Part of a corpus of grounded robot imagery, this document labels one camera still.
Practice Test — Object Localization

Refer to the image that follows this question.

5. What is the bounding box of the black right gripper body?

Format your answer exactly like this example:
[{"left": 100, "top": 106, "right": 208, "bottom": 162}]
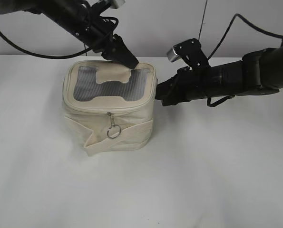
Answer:
[{"left": 155, "top": 66, "right": 213, "bottom": 106}]

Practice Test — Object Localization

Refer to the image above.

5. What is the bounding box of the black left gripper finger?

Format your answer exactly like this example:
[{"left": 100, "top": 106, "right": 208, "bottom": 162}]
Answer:
[{"left": 101, "top": 34, "right": 139, "bottom": 69}]

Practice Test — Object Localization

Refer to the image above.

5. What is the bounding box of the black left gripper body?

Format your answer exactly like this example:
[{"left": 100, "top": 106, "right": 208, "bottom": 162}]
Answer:
[{"left": 74, "top": 12, "right": 119, "bottom": 53}]

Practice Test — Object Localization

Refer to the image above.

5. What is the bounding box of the cream fabric zipper bag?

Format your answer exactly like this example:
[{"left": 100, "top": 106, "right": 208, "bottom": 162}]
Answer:
[{"left": 62, "top": 60, "right": 157, "bottom": 156}]

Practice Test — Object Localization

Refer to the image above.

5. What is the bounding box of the silver zipper pull with ring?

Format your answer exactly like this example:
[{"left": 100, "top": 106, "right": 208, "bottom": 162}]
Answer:
[{"left": 107, "top": 112, "right": 122, "bottom": 139}]

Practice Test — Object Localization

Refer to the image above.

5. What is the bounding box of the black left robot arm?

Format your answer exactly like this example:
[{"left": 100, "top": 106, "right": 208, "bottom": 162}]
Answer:
[{"left": 0, "top": 0, "right": 139, "bottom": 69}]

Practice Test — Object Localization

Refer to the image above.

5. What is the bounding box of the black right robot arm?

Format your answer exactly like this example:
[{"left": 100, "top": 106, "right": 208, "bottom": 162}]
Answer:
[{"left": 155, "top": 38, "right": 283, "bottom": 107}]

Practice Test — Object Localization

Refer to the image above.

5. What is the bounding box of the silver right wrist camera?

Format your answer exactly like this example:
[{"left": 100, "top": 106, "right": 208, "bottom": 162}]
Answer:
[{"left": 166, "top": 37, "right": 210, "bottom": 69}]

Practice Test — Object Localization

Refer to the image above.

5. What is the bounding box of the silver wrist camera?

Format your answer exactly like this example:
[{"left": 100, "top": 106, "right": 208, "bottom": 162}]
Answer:
[
  {"left": 166, "top": 37, "right": 210, "bottom": 69},
  {"left": 98, "top": 0, "right": 125, "bottom": 9}
]

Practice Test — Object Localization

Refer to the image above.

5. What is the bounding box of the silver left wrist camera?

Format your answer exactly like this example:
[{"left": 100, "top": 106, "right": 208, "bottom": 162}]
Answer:
[{"left": 98, "top": 0, "right": 125, "bottom": 9}]

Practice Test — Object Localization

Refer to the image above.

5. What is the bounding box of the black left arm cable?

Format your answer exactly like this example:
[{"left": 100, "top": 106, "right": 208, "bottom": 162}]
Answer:
[{"left": 0, "top": 9, "right": 94, "bottom": 59}]

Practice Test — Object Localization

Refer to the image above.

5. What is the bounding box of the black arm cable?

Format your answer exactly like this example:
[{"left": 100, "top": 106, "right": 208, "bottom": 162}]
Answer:
[
  {"left": 206, "top": 13, "right": 283, "bottom": 60},
  {"left": 0, "top": 9, "right": 94, "bottom": 59}
]

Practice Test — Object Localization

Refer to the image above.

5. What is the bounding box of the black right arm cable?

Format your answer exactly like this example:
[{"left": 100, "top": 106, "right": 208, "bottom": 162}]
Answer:
[{"left": 206, "top": 13, "right": 283, "bottom": 60}]

